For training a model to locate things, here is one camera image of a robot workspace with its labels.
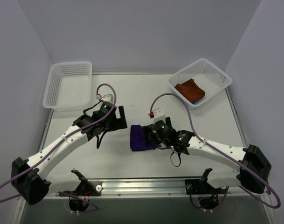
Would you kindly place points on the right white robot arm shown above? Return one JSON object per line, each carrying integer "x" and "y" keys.
{"x": 250, "y": 168}

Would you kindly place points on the purple towel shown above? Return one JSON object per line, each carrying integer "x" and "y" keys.
{"x": 137, "y": 143}

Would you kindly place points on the right white plastic basket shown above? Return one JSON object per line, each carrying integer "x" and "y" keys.
{"x": 206, "y": 75}

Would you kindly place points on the brown towel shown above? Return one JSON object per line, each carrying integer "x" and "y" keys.
{"x": 191, "y": 91}

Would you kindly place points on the aluminium front rail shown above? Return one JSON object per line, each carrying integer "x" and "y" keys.
{"x": 141, "y": 186}

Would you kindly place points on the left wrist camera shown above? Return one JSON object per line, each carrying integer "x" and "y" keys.
{"x": 105, "y": 98}

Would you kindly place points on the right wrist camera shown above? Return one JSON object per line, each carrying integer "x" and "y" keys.
{"x": 157, "y": 115}

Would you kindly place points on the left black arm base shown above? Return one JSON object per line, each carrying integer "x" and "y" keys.
{"x": 79, "y": 201}

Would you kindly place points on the left white plastic basket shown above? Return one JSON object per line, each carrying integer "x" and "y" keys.
{"x": 68, "y": 86}

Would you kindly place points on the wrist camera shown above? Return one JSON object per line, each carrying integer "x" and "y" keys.
{"x": 157, "y": 115}
{"x": 105, "y": 98}

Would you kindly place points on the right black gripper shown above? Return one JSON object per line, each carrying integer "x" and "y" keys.
{"x": 150, "y": 134}

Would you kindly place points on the white plastic basket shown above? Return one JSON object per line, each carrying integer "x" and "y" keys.
{"x": 68, "y": 86}
{"x": 206, "y": 75}

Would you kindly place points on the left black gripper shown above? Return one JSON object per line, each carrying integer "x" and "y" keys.
{"x": 118, "y": 119}

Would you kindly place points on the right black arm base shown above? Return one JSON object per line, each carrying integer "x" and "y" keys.
{"x": 204, "y": 196}

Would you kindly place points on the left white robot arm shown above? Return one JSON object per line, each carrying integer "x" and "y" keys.
{"x": 30, "y": 177}

